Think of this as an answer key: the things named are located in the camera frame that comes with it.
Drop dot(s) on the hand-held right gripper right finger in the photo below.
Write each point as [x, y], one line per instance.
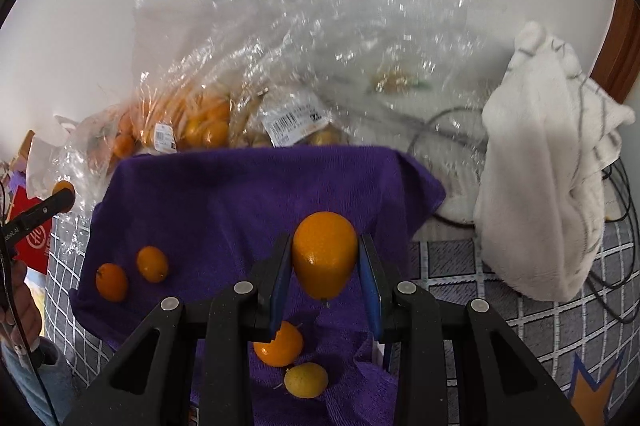
[370, 286]

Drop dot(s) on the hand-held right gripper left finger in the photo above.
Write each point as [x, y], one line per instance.
[280, 286]

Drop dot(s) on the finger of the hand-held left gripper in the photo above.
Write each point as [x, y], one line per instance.
[42, 211]

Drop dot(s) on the orange kumquat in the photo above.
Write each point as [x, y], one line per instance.
[64, 187]
[282, 348]
[152, 263]
[111, 282]
[325, 261]

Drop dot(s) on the purple towel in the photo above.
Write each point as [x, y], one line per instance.
[225, 206]

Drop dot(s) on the yellow-green kumquat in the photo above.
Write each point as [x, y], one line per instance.
[306, 380]

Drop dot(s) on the person's left forearm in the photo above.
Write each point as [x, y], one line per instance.
[45, 381]

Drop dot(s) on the person's left hand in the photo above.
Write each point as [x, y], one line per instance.
[25, 306]

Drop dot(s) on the red paper bag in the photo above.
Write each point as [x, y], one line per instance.
[35, 241]

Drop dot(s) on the pale yellow sheet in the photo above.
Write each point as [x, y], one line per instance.
[35, 288]

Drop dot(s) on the cardboard box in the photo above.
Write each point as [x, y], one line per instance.
[25, 146]

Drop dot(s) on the clear bag with white label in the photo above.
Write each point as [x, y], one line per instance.
[292, 121]

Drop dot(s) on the grey checkered tablecloth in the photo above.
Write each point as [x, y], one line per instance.
[540, 336]

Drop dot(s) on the white striped towel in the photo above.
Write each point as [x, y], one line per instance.
[535, 181]

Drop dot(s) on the small fruit with green stem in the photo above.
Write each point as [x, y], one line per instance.
[395, 81]

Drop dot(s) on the crumpled clear plastic bag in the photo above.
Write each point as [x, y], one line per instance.
[350, 31]

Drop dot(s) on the brown wooden door frame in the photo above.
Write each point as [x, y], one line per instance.
[622, 46]

